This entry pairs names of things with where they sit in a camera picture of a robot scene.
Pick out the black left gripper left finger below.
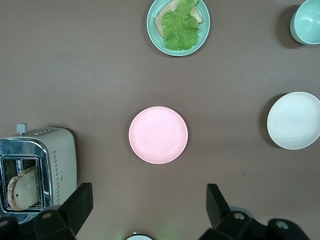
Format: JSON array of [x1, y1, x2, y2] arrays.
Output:
[[0, 182, 94, 240]]

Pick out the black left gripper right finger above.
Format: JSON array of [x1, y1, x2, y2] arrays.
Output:
[[206, 183, 311, 240]]

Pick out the pink round plate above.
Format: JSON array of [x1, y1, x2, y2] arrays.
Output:
[[128, 106, 189, 165]]

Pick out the cream and chrome toaster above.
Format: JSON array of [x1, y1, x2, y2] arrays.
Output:
[[0, 122, 77, 223]]

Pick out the bread slice in toaster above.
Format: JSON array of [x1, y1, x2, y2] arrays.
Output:
[[7, 165, 40, 211]]

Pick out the white round object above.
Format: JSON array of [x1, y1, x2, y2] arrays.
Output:
[[125, 233, 156, 240]]

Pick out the beige round bowl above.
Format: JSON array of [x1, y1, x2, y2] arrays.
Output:
[[266, 91, 320, 150]]

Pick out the light green plate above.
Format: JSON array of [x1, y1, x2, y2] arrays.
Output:
[[146, 0, 211, 57]]

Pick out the green lettuce leaf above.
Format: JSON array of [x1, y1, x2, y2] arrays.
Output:
[[160, 0, 201, 51]]

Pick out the toast slice under lettuce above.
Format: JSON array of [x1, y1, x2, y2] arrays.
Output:
[[154, 0, 204, 38]]

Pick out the light green cup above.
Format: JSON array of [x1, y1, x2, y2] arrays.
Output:
[[289, 0, 320, 45]]

